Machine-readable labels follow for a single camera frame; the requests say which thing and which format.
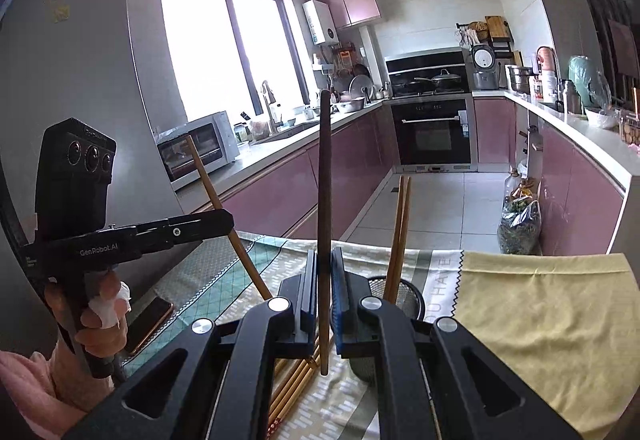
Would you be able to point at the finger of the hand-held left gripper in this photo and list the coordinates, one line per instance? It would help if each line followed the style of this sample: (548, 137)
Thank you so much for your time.
(190, 226)

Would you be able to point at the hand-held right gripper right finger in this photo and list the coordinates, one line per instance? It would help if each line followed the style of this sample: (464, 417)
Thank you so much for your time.
(340, 300)

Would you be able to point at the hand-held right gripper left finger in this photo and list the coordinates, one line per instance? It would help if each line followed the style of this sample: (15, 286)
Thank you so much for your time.
(311, 300)

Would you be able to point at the bamboo chopstick red patterned end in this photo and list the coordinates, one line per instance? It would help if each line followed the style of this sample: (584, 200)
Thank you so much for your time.
(202, 175)
(397, 220)

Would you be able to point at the black mesh utensil holder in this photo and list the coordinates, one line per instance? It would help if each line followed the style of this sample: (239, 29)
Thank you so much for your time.
(410, 300)

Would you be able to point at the bunch of bamboo chopsticks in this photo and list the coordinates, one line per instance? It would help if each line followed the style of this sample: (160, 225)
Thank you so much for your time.
(292, 385)

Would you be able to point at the dark brown wooden chopstick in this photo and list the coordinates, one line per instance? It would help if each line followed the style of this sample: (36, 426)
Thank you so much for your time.
(325, 170)

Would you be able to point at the person's left forearm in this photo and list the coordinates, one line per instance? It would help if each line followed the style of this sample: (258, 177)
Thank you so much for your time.
(40, 390)

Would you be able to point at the person's left hand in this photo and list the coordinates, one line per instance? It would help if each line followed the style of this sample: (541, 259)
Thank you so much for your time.
(97, 335)

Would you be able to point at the patterned green beige tablecloth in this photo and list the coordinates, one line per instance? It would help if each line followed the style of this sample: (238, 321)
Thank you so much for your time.
(280, 265)

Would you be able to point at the white microwave oven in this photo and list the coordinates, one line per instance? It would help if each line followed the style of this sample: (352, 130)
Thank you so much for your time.
(200, 147)

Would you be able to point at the pink base cabinets window side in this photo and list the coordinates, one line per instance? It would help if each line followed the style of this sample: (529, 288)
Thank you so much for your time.
(280, 180)

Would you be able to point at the grey refrigerator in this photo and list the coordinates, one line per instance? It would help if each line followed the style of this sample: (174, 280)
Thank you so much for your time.
(75, 85)

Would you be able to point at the smartphone with brown edge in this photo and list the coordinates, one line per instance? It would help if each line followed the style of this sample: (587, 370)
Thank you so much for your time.
(150, 325)

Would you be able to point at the white tissue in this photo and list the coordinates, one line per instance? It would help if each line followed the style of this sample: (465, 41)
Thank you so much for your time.
(107, 305)

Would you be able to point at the steel kitchen faucet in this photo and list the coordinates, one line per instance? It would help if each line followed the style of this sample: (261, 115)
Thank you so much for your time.
(269, 105)

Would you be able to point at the kitchen window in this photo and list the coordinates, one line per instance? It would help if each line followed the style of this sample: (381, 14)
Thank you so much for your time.
(200, 50)

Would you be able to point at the yellow sticker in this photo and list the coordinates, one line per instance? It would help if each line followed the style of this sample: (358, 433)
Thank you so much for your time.
(61, 13)

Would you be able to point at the black built-in oven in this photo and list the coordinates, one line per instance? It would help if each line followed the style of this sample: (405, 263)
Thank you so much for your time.
(432, 135)

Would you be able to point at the plastic bag of vegetables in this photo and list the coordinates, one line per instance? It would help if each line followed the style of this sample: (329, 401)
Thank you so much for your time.
(520, 227)

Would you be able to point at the steel basin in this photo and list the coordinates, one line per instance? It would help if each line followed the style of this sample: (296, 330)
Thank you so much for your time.
(350, 105)

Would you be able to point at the yellow cloth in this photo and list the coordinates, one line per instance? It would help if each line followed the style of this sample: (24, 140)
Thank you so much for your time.
(540, 320)

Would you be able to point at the clear plastic oil bottle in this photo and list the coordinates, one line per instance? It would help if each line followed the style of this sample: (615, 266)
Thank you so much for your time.
(517, 185)

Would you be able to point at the dish rack with plates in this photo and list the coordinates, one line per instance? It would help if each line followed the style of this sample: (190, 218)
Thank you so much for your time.
(352, 77)

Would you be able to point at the white water heater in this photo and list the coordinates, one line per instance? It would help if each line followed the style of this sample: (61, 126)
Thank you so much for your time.
(320, 22)

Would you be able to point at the wok with glass lid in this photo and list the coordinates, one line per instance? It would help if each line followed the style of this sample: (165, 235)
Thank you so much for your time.
(445, 80)

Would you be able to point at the black range hood stove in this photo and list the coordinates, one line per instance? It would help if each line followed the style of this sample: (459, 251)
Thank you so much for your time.
(425, 62)

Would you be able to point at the pink base cabinets stove side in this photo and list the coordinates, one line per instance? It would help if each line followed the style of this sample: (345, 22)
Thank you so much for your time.
(575, 190)

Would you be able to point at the white rice cooker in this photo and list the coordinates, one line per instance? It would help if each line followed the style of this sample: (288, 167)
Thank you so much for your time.
(484, 67)

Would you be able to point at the steel stock pot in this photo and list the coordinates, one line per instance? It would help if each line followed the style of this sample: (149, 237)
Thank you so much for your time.
(519, 79)

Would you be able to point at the steel thermos flask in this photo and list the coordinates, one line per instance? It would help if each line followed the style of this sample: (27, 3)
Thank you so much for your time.
(571, 97)

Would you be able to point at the green plastic bag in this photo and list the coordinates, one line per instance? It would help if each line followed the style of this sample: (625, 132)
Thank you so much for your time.
(585, 80)

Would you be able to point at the dark wooden door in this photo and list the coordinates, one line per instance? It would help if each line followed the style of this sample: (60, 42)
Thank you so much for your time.
(615, 45)

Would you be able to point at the pink wall cabinets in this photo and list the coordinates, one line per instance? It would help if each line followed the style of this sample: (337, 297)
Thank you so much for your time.
(355, 2)

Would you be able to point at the wall rack with cutting boards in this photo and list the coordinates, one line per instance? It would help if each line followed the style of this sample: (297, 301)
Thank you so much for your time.
(492, 32)

